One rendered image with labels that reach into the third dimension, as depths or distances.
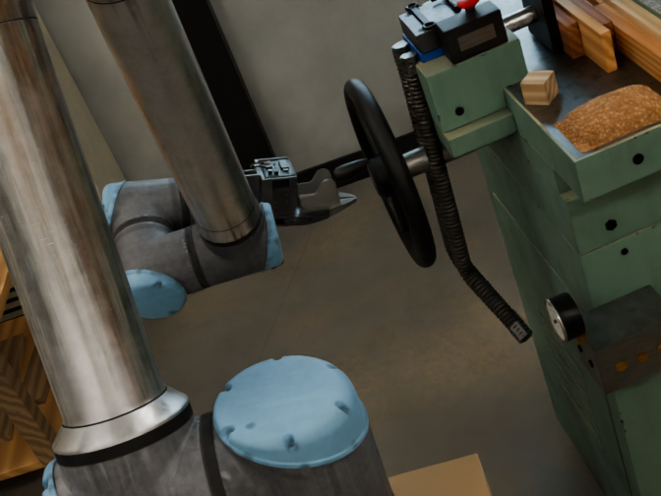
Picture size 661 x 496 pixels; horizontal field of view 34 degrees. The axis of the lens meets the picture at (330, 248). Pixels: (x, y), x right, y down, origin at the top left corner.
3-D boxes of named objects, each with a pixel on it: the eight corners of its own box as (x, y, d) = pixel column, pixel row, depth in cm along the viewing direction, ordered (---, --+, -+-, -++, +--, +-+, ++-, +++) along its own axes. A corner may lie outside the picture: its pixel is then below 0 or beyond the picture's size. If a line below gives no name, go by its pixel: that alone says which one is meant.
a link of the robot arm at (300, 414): (405, 539, 112) (363, 416, 103) (250, 586, 113) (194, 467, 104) (381, 442, 125) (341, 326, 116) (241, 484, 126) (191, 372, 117)
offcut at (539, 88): (559, 92, 138) (554, 70, 137) (549, 105, 136) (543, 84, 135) (535, 91, 140) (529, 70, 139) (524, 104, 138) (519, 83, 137)
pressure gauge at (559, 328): (552, 336, 146) (539, 290, 141) (577, 325, 146) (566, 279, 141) (571, 363, 140) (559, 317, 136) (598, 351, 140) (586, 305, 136)
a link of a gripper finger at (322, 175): (356, 170, 163) (296, 176, 161) (355, 205, 166) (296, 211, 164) (351, 161, 166) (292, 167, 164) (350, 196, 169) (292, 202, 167)
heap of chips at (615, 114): (553, 124, 133) (548, 105, 131) (645, 85, 133) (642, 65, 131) (582, 154, 125) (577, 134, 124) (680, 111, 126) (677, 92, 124)
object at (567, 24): (526, 20, 158) (518, -12, 155) (537, 15, 158) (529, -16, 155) (572, 59, 144) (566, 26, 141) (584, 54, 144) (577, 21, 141)
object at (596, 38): (541, 19, 156) (532, -17, 153) (550, 15, 156) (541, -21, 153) (608, 73, 138) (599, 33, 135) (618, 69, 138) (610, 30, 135)
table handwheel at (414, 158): (350, 99, 136) (430, 299, 144) (496, 37, 136) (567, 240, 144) (323, 76, 163) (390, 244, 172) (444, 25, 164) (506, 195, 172)
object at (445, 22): (403, 40, 151) (392, 6, 148) (475, 11, 151) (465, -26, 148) (432, 75, 140) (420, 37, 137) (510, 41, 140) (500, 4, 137)
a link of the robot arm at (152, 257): (190, 270, 143) (179, 203, 151) (107, 295, 143) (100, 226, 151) (210, 309, 150) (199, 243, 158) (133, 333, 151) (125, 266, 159)
